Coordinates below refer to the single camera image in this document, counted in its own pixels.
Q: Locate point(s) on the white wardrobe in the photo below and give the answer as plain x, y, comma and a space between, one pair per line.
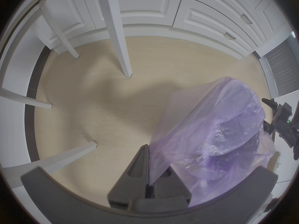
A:
144, 1

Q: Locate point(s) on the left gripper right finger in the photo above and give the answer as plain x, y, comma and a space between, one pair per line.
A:
172, 188

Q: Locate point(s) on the purple plastic bag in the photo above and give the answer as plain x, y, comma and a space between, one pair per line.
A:
210, 162

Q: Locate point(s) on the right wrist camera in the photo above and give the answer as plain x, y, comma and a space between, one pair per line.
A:
286, 111

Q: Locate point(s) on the white chair dark grey seat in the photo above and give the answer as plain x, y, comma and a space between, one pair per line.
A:
116, 31

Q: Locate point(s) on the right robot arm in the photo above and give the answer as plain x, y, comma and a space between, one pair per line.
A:
295, 148

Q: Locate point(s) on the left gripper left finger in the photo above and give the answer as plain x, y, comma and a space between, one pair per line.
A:
130, 183

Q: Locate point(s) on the grey ribbed panel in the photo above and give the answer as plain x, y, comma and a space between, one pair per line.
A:
285, 71

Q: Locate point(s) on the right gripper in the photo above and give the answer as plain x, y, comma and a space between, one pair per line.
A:
279, 127

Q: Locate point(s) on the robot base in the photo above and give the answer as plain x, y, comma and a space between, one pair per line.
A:
283, 169

